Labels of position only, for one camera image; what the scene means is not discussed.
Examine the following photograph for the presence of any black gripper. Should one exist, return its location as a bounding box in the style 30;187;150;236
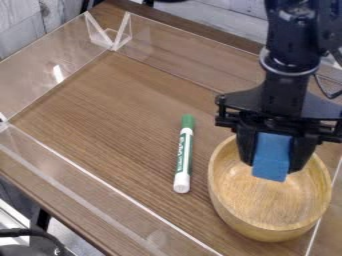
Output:
216;85;342;173

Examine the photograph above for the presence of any blue block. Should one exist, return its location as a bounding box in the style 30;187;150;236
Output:
253;133;292;182

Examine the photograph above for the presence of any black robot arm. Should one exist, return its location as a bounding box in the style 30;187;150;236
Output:
216;0;342;181

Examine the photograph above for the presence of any brown wooden bowl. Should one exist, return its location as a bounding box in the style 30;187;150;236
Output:
208;137;333;242

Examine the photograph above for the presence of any green white marker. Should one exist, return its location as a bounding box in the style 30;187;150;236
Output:
173;114;196;194

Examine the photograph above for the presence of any black equipment under table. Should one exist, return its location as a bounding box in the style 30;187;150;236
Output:
0;199;75;256

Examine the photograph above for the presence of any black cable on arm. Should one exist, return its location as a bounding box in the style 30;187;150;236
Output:
313;49;342;100

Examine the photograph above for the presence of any clear acrylic front wall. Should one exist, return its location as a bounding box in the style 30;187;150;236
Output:
0;113;224;256

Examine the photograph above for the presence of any clear acrylic corner bracket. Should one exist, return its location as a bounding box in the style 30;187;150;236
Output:
85;12;133;52

